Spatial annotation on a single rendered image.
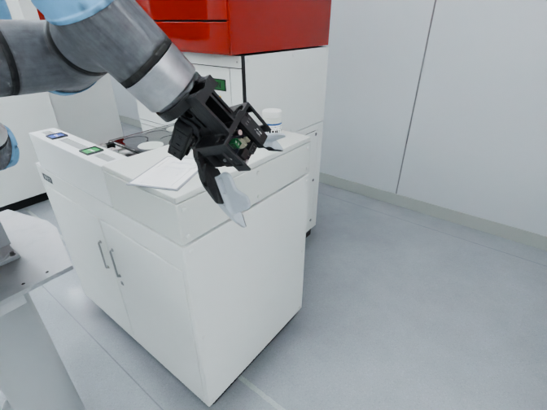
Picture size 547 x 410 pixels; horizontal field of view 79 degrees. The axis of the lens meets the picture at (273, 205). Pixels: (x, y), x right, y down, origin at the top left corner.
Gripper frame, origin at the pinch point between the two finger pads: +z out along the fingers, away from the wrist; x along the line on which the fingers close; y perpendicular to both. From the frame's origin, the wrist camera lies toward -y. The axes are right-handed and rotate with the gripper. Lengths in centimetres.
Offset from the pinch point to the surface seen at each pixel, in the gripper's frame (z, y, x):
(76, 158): -9, -82, 6
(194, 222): 14.0, -36.8, -1.1
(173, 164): 7, -50, 13
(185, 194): 6.3, -34.2, 2.6
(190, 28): -6, -79, 75
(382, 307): 141, -39, 21
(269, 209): 41, -42, 20
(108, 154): -4, -75, 12
